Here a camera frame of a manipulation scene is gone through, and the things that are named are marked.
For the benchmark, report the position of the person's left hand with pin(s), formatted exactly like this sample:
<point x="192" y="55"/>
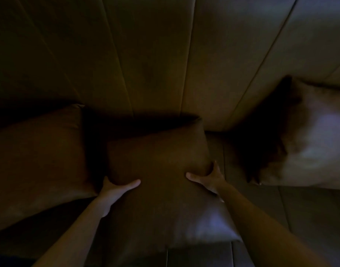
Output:
<point x="111" y="194"/>

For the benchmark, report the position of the person's right hand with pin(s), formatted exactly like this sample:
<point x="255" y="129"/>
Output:
<point x="211" y="180"/>

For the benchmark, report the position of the person's left thumb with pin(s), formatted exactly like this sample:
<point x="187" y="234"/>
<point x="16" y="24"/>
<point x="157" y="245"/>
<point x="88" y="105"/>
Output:
<point x="128" y="185"/>

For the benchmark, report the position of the person's right thumb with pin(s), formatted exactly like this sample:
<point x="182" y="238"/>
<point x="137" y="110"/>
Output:
<point x="194" y="177"/>

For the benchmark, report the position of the brown square cushion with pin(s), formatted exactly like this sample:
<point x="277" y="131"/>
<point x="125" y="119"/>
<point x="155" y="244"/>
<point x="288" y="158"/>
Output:
<point x="36" y="166"/>
<point x="164" y="189"/>
<point x="300" y="139"/>

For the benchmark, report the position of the person's right forearm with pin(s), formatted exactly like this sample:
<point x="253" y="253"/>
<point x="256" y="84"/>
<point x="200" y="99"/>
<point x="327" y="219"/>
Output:
<point x="267" y="233"/>

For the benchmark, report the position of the person's left forearm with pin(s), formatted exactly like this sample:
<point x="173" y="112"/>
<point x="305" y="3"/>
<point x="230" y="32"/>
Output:
<point x="71" y="233"/>

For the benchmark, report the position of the brown sofa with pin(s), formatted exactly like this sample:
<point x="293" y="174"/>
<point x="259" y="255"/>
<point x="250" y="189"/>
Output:
<point x="170" y="66"/>

